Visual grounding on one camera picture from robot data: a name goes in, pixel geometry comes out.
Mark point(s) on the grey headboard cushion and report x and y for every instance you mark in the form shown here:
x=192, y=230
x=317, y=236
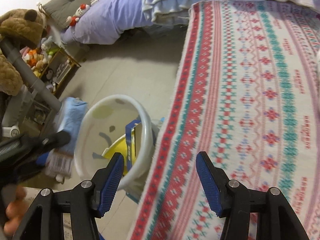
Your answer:
x=58, y=10

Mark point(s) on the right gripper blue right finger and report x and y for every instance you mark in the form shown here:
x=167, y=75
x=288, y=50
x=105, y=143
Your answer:
x=213, y=181

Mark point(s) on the white plastic trash basin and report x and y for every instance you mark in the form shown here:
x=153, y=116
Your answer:
x=102, y=125

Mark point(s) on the wooden toy shelf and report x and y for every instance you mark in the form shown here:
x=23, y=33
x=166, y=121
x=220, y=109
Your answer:
x=51, y=64

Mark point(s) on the hello kitty plush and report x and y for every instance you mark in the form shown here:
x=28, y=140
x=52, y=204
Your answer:
x=73, y=20

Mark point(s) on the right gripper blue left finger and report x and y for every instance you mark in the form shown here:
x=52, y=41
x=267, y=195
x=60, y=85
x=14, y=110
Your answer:
x=106, y=183

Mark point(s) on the patterned woven bed mat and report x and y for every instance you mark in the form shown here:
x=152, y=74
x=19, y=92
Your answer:
x=247, y=94

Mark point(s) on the light blue milk carton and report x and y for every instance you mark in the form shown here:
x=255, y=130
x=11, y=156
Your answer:
x=67, y=124

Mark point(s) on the dark blue carton box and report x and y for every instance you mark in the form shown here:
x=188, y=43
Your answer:
x=133, y=132

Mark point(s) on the lavender bed sheet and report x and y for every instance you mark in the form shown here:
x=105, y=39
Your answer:
x=106, y=21

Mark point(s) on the yellow drink carton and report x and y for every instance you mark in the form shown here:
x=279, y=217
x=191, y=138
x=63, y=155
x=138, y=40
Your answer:
x=117, y=148

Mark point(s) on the grey rolling stand base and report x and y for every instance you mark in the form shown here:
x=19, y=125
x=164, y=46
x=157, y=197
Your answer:
x=19, y=105

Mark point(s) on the person's left hand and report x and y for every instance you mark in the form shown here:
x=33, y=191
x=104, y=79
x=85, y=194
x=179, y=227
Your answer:
x=15, y=211

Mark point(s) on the brown teddy bear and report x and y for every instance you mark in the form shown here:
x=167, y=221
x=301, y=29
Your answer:
x=24, y=28

